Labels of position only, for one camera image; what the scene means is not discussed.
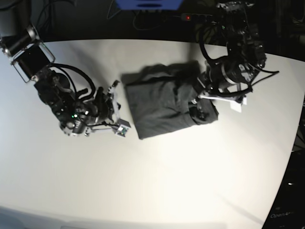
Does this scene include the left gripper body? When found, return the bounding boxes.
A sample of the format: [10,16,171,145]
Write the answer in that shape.
[202,61,253,94]

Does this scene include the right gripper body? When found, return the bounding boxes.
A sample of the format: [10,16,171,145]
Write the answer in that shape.
[74,100,113,126]

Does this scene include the grey T-shirt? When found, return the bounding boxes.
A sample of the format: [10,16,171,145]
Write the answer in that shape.
[121,61,218,140]

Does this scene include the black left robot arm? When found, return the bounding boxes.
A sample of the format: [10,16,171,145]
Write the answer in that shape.
[188,0,279,125]

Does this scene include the black power strip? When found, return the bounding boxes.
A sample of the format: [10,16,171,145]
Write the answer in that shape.
[181,13,213,23]

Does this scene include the blue plastic box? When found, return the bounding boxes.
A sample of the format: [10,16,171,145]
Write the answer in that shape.
[116,0,183,10]

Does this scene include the black OpenArm labelled box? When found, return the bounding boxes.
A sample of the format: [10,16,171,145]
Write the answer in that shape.
[262,176,305,229]

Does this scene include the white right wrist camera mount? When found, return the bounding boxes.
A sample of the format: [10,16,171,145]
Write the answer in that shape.
[84,80,132,138]

